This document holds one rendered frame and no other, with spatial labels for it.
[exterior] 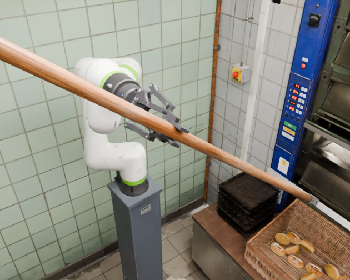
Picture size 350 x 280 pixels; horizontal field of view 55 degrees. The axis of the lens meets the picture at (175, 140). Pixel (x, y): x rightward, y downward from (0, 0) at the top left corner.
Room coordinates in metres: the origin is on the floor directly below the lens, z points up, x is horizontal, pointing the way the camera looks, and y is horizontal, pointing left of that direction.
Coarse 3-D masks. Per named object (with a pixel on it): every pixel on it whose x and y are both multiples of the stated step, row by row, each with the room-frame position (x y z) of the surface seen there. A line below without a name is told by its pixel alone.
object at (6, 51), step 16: (0, 48) 0.45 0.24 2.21; (16, 48) 0.47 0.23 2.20; (16, 64) 0.46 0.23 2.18; (32, 64) 0.47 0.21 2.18; (48, 64) 0.49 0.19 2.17; (48, 80) 0.49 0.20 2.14; (64, 80) 0.50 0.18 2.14; (80, 80) 0.52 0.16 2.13; (80, 96) 0.52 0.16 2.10; (96, 96) 0.53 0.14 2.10; (112, 96) 0.55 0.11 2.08; (128, 112) 0.56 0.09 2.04; (144, 112) 0.59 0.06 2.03; (160, 128) 0.60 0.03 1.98; (176, 128) 0.63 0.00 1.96; (192, 144) 0.65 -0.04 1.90; (208, 144) 0.69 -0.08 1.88; (224, 160) 0.72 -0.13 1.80; (240, 160) 0.76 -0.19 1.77; (256, 176) 0.81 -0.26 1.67; (272, 176) 0.86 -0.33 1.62; (288, 192) 0.93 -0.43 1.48; (304, 192) 1.01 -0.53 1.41
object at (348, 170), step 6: (312, 150) 1.61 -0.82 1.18; (318, 150) 1.61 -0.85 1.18; (318, 156) 1.57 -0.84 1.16; (324, 156) 1.55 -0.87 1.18; (330, 156) 1.55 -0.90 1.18; (324, 162) 1.53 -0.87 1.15; (330, 162) 1.51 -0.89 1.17; (336, 162) 1.49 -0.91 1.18; (342, 162) 1.49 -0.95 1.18; (336, 168) 1.47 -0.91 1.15; (342, 168) 1.45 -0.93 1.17; (348, 168) 1.44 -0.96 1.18; (348, 174) 1.41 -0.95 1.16
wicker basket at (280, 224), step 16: (288, 208) 1.49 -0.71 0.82; (304, 208) 1.51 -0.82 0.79; (272, 224) 1.41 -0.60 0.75; (288, 224) 1.52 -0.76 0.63; (304, 224) 1.46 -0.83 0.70; (320, 224) 1.40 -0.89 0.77; (256, 240) 1.34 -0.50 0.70; (272, 240) 1.43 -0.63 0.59; (320, 240) 1.36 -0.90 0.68; (336, 240) 1.30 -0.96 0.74; (256, 256) 1.23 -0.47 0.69; (272, 256) 1.30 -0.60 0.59; (304, 256) 1.31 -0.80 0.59; (320, 256) 1.30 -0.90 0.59; (272, 272) 1.13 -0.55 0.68; (288, 272) 1.19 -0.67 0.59; (304, 272) 1.19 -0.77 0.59
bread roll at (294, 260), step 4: (288, 256) 1.28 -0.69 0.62; (292, 256) 1.27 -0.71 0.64; (296, 256) 1.26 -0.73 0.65; (288, 260) 1.26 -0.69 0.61; (292, 260) 1.25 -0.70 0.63; (296, 260) 1.24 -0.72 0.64; (300, 260) 1.24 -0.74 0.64; (292, 264) 1.23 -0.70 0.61; (296, 264) 1.22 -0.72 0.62; (300, 264) 1.22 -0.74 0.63
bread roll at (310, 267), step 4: (308, 264) 1.21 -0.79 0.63; (312, 264) 1.21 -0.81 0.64; (308, 268) 1.19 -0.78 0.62; (312, 268) 1.19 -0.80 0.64; (316, 268) 1.18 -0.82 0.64; (320, 268) 1.19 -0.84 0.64; (308, 272) 1.19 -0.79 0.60; (316, 272) 1.17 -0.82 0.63; (320, 272) 1.16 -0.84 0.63; (316, 276) 1.16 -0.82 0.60; (320, 276) 1.16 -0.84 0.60
